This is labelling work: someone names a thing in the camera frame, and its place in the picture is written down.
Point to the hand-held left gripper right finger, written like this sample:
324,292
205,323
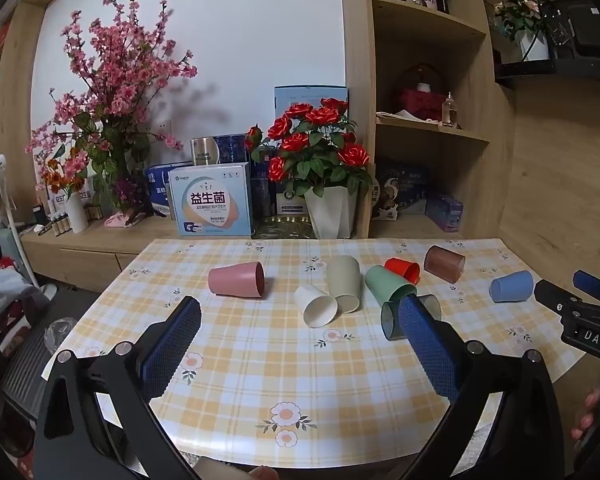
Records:
430,346

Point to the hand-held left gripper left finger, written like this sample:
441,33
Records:
172,345

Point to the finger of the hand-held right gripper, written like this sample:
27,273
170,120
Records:
591,282
555,296

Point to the blue cup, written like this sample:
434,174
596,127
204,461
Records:
510,287

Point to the grey see-through cup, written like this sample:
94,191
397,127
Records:
390,317

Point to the green cup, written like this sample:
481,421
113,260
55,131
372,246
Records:
387,285

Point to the red cup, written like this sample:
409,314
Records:
402,267

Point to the brown cup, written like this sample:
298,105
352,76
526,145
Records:
442,262

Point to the pink cup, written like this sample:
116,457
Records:
235,280

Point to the beige cup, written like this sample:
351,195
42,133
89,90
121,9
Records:
342,280

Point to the white cup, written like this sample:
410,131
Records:
312,307

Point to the person's right hand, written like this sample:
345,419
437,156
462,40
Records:
592,412

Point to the yellow checked floral tablecloth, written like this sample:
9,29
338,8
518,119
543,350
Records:
280,365

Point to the clear drinking glass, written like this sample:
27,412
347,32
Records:
60,332

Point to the wooden sideboard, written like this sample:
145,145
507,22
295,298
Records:
80,257

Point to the purple box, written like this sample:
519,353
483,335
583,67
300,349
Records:
444,212

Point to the pink cloth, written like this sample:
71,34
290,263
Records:
121,220

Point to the light blue square box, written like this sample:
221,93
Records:
210,200

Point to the wooden shelf unit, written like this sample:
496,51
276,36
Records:
475,160

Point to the blue and white box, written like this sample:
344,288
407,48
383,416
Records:
157,187

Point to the dark blue moon print box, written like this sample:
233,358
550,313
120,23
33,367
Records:
400,190

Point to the green patterned tray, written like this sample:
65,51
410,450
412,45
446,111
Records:
280,227

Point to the slim white vase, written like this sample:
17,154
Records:
77,212

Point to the white faceted flower pot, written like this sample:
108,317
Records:
330,212

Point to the row of small bottles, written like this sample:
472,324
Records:
55,222

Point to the pile of clothes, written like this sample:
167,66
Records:
7,292

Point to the tall dark blue box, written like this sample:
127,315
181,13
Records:
261,195

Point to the black and white box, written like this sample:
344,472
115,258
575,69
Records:
290,205

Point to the silver metal tin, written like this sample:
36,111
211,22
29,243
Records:
204,151

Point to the orange flower bunch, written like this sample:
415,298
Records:
60,175

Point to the dark blue patterned box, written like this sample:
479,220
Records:
232,149

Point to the small glass bottle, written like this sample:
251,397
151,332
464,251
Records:
448,112

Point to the white standing fan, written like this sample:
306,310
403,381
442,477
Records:
0,195

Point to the red rose plant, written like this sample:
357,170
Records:
315,145

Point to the dark basket with red lining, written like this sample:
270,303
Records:
420,97

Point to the white plant pot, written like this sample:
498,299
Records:
534,46

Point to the pink blossom branch plant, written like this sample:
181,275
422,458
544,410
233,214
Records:
115,80

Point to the pale pink rose plant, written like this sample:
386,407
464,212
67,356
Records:
522,7

